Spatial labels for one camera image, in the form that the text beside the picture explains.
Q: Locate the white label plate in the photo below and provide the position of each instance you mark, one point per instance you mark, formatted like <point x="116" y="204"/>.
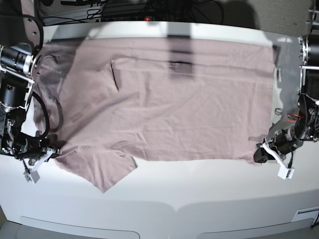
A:
<point x="304" y="214"/>

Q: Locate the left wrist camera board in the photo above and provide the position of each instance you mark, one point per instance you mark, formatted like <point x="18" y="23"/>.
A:
<point x="286" y="173"/>

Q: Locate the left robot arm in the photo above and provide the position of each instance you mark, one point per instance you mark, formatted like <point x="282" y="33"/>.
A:
<point x="306" y="121"/>

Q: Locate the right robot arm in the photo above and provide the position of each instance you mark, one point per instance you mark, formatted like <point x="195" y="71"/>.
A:
<point x="21" y="39"/>

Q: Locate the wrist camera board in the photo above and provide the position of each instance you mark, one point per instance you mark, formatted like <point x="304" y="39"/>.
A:
<point x="31" y="176"/>
<point x="286" y="173"/>

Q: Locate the pink T-shirt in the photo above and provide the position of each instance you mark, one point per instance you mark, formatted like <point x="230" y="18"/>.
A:
<point x="111" y="101"/>

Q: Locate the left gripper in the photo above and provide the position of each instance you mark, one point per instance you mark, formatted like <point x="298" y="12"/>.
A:
<point x="282" y="143"/>

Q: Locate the black power strip red light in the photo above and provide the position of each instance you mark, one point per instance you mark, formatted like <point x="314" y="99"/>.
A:
<point x="134" y="17"/>

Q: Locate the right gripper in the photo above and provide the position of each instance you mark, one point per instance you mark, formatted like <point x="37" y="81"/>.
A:
<point x="29" y="150"/>

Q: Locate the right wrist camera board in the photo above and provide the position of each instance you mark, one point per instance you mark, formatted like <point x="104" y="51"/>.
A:
<point x="31" y="176"/>

